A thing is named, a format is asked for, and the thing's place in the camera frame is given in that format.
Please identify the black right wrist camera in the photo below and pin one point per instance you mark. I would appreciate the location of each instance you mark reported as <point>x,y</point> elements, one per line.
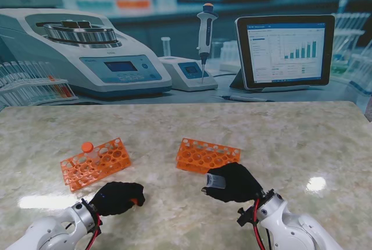
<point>246,216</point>

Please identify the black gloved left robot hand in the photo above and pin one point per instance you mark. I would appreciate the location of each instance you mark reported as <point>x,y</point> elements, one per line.
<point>116,197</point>

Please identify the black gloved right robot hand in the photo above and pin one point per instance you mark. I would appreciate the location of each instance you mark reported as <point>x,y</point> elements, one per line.
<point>241,183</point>

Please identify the printed laboratory backdrop poster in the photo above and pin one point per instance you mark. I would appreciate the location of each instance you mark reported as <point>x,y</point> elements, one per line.
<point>186,43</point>

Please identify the clear plastic test tube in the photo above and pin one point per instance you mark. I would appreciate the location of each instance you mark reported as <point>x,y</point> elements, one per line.
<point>93,157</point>
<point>215,180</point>

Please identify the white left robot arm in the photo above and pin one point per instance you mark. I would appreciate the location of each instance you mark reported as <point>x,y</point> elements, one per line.
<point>52,229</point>

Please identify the orange test tube rack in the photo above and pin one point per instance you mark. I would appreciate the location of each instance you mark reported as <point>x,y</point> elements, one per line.
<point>203,157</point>
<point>96,165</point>

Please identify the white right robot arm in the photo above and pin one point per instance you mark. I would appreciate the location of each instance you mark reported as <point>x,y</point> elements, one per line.
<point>293,229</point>

